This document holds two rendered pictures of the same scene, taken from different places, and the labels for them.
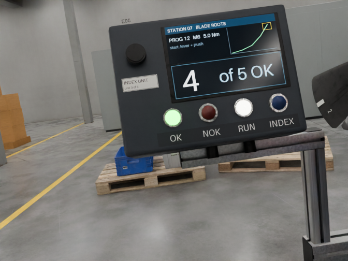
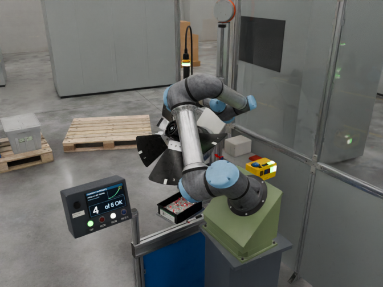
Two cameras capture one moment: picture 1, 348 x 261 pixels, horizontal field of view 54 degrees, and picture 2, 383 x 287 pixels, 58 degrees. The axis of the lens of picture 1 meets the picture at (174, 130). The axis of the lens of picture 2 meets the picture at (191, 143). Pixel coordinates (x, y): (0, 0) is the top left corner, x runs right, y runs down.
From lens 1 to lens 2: 1.16 m
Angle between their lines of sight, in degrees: 33
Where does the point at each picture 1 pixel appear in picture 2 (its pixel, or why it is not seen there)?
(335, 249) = (141, 245)
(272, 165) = (108, 145)
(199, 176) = (48, 159)
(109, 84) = not seen: outside the picture
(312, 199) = (134, 232)
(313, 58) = (139, 37)
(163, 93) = (86, 216)
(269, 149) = not seen: hidden behind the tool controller
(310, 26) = (137, 8)
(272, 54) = (121, 196)
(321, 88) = (141, 144)
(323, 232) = (138, 241)
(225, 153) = not seen: hidden behind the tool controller
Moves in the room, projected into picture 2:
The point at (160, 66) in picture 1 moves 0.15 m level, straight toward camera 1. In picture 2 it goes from (85, 206) to (96, 226)
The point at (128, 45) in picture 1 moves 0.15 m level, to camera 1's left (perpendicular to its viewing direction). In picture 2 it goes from (73, 201) to (33, 213)
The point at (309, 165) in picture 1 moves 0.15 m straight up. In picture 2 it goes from (133, 222) to (131, 195)
